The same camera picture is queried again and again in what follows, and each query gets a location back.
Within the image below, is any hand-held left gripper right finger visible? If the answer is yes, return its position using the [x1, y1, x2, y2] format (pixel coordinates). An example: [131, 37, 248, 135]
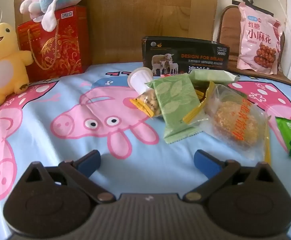
[184, 149, 277, 203]

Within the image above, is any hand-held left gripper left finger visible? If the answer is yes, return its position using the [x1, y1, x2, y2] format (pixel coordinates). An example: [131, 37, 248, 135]
[23, 149, 116, 203]

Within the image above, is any clear rice cake packet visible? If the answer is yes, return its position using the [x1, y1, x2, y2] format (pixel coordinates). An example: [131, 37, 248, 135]
[183, 81, 272, 165]

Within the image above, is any green leaf print packet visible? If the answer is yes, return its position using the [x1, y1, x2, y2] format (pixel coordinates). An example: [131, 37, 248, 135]
[145, 74, 206, 144]

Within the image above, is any yellow-edged nut packet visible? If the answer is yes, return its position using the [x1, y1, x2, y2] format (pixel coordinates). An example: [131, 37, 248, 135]
[129, 89, 164, 118]

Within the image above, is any plain light green packet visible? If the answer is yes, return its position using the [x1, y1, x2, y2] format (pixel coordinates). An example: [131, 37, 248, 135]
[189, 69, 239, 87]

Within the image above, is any white jelly cup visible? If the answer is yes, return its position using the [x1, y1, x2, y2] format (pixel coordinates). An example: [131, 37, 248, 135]
[127, 67, 154, 94]

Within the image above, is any black sheep print box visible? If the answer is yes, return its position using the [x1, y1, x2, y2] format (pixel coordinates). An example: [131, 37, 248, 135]
[142, 36, 229, 77]

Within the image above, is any red gift bag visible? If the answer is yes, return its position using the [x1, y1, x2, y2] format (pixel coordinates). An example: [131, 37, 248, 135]
[17, 5, 91, 82]

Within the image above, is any pink snack bag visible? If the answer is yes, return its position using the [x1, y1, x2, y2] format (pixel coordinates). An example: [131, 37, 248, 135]
[236, 2, 285, 75]

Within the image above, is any yellow plush duck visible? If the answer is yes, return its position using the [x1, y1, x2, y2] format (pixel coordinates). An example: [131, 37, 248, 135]
[0, 22, 33, 107]

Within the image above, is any wooden headboard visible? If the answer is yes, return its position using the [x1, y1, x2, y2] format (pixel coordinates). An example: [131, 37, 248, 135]
[14, 0, 217, 67]

